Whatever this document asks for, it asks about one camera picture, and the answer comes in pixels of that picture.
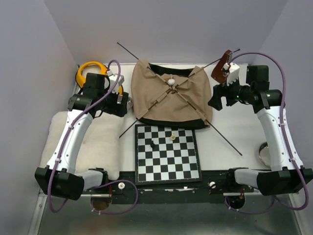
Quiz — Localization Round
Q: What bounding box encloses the black tent pole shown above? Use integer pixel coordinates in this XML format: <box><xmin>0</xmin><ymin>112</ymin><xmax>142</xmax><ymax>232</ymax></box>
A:
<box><xmin>116</xmin><ymin>42</ymin><xmax>243</xmax><ymax>156</ymax></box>
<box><xmin>119</xmin><ymin>48</ymin><xmax>240</xmax><ymax>139</ymax></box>

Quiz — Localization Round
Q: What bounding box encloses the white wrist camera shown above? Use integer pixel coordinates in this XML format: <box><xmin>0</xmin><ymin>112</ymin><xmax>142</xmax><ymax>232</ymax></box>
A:
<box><xmin>107</xmin><ymin>70</ymin><xmax>124</xmax><ymax>104</ymax></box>
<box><xmin>222</xmin><ymin>62</ymin><xmax>240</xmax><ymax>86</ymax></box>

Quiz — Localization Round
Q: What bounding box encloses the brown wooden metronome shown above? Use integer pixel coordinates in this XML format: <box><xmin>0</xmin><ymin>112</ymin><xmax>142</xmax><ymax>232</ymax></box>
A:
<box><xmin>211</xmin><ymin>50</ymin><xmax>233</xmax><ymax>84</ymax></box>

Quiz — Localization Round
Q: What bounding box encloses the white chess piece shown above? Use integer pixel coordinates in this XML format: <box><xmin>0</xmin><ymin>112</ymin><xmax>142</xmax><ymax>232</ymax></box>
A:
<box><xmin>170</xmin><ymin>133</ymin><xmax>176</xmax><ymax>141</ymax></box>

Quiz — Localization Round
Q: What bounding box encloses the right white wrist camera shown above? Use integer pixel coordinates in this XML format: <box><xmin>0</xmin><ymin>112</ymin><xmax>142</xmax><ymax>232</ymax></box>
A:
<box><xmin>222</xmin><ymin>62</ymin><xmax>240</xmax><ymax>86</ymax></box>

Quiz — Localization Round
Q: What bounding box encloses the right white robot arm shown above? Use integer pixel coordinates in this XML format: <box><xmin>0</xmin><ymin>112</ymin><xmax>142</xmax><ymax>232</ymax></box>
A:
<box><xmin>208</xmin><ymin>63</ymin><xmax>313</xmax><ymax>196</ymax></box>

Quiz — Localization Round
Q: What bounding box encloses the white fluffy cushion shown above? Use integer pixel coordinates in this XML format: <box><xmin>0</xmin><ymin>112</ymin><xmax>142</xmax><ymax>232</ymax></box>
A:
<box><xmin>40</xmin><ymin>111</ymin><xmax>124</xmax><ymax>180</ymax></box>

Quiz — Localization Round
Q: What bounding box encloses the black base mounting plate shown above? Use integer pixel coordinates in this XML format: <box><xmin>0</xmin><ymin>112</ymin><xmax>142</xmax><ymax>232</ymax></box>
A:
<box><xmin>82</xmin><ymin>170</ymin><xmax>258</xmax><ymax>205</ymax></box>

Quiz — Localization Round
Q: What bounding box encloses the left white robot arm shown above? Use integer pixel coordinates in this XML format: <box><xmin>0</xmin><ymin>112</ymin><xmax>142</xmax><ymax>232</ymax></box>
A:
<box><xmin>35</xmin><ymin>71</ymin><xmax>128</xmax><ymax>200</ymax></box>

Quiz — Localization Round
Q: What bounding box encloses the black white chessboard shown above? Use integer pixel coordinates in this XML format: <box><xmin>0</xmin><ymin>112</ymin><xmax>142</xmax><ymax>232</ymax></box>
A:
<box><xmin>134</xmin><ymin>124</ymin><xmax>202</xmax><ymax>185</ymax></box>

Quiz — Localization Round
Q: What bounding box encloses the purple cable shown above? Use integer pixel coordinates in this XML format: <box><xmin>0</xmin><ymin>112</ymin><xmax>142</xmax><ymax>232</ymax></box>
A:
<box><xmin>47</xmin><ymin>59</ymin><xmax>139</xmax><ymax>216</ymax></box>
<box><xmin>224</xmin><ymin>51</ymin><xmax>310</xmax><ymax>214</ymax></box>

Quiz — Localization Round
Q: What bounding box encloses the steel pet bowl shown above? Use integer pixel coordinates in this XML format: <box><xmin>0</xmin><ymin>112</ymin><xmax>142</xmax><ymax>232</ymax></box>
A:
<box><xmin>258</xmin><ymin>142</ymin><xmax>271</xmax><ymax>170</ymax></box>

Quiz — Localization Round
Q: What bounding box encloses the yellow double bowl holder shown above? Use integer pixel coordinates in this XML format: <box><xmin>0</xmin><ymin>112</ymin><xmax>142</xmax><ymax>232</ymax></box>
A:
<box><xmin>75</xmin><ymin>61</ymin><xmax>124</xmax><ymax>95</ymax></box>

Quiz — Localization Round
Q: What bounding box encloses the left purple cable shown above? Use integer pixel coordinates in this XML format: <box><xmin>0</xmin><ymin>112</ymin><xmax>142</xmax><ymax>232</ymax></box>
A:
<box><xmin>47</xmin><ymin>59</ymin><xmax>139</xmax><ymax>216</ymax></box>

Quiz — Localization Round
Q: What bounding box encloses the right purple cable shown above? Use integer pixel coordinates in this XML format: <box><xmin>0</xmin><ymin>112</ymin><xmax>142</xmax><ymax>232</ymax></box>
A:
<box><xmin>224</xmin><ymin>51</ymin><xmax>310</xmax><ymax>214</ymax></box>

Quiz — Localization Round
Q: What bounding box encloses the white pompom toy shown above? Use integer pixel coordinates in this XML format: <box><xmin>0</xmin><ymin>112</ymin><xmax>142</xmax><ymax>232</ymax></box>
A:
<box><xmin>167</xmin><ymin>76</ymin><xmax>175</xmax><ymax>86</ymax></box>

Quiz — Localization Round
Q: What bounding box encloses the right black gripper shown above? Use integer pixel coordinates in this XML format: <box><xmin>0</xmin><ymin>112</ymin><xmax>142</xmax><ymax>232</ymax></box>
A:
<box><xmin>208</xmin><ymin>73</ymin><xmax>253</xmax><ymax>110</ymax></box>

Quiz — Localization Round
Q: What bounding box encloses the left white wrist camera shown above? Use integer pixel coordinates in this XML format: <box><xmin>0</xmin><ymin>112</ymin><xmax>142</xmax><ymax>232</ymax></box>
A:
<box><xmin>107</xmin><ymin>70</ymin><xmax>124</xmax><ymax>104</ymax></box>

